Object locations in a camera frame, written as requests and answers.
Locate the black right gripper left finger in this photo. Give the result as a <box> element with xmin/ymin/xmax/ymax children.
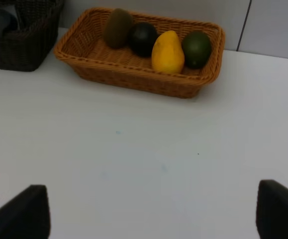
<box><xmin>0</xmin><ymin>185</ymin><xmax>51</xmax><ymax>239</ymax></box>

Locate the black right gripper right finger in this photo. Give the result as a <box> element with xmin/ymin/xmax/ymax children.
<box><xmin>256</xmin><ymin>180</ymin><xmax>288</xmax><ymax>239</ymax></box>

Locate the green lime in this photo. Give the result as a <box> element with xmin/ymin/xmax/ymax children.
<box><xmin>182</xmin><ymin>31</ymin><xmax>212</xmax><ymax>69</ymax></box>

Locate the yellow mango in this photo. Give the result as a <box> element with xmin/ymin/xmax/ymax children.
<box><xmin>151</xmin><ymin>30</ymin><xmax>185</xmax><ymax>74</ymax></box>

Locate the brown kiwi fruit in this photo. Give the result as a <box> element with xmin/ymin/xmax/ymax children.
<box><xmin>103</xmin><ymin>8</ymin><xmax>133</xmax><ymax>49</ymax></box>

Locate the dark mangosteen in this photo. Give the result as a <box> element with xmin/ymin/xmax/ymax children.
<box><xmin>128</xmin><ymin>22</ymin><xmax>158</xmax><ymax>57</ymax></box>

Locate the dark brown wicker basket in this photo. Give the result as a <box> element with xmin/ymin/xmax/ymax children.
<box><xmin>0</xmin><ymin>0</ymin><xmax>64</xmax><ymax>72</ymax></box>

